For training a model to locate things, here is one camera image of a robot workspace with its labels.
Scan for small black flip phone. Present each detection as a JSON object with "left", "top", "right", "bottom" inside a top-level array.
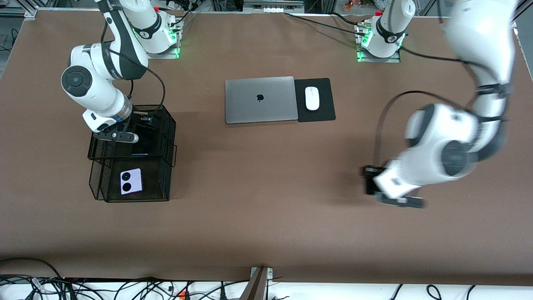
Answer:
[{"left": 365, "top": 175, "right": 381, "bottom": 195}]

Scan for long black slab phone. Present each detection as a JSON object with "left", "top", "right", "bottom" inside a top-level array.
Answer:
[{"left": 130, "top": 125, "right": 152, "bottom": 157}]

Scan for lilac flip phone round lenses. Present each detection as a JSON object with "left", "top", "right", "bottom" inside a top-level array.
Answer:
[{"left": 120, "top": 168, "right": 144, "bottom": 195}]

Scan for black two-tier mesh tray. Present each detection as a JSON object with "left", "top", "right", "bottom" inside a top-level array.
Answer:
[{"left": 87, "top": 104, "right": 178, "bottom": 203}]

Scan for black mouse pad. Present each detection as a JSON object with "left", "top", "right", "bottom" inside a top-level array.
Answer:
[{"left": 294, "top": 77, "right": 336, "bottom": 123}]

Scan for white computer mouse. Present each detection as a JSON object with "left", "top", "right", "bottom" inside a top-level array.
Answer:
[{"left": 305, "top": 86, "right": 320, "bottom": 111}]

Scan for silver closed laptop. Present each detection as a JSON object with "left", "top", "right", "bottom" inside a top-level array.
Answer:
[{"left": 225, "top": 76, "right": 299, "bottom": 125}]

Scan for white power strip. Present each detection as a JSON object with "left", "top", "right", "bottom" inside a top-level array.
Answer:
[{"left": 244, "top": 0, "right": 304, "bottom": 13}]

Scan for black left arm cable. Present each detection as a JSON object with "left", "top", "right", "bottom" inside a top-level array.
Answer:
[{"left": 374, "top": 46, "right": 500, "bottom": 167}]

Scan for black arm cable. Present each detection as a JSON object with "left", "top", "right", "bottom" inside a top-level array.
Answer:
[
  {"left": 374, "top": 46, "right": 500, "bottom": 167},
  {"left": 109, "top": 44, "right": 166, "bottom": 114}
]

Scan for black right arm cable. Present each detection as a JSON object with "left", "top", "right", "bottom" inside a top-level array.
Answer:
[{"left": 109, "top": 44, "right": 166, "bottom": 114}]

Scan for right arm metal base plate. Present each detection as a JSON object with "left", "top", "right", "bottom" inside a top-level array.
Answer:
[{"left": 137, "top": 17, "right": 184, "bottom": 60}]

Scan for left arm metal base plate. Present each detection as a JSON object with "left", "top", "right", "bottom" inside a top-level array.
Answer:
[{"left": 356, "top": 23, "right": 401, "bottom": 63}]

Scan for black arched cable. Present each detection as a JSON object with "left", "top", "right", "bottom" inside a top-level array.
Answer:
[{"left": 0, "top": 257, "right": 63, "bottom": 279}]

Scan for metal camera post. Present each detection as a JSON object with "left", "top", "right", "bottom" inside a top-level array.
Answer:
[{"left": 241, "top": 267, "right": 274, "bottom": 300}]

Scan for black cable on table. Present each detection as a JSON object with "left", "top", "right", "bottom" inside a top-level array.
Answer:
[{"left": 284, "top": 12, "right": 367, "bottom": 36}]

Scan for tangled black cables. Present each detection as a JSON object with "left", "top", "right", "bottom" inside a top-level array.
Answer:
[{"left": 0, "top": 275, "right": 250, "bottom": 300}]

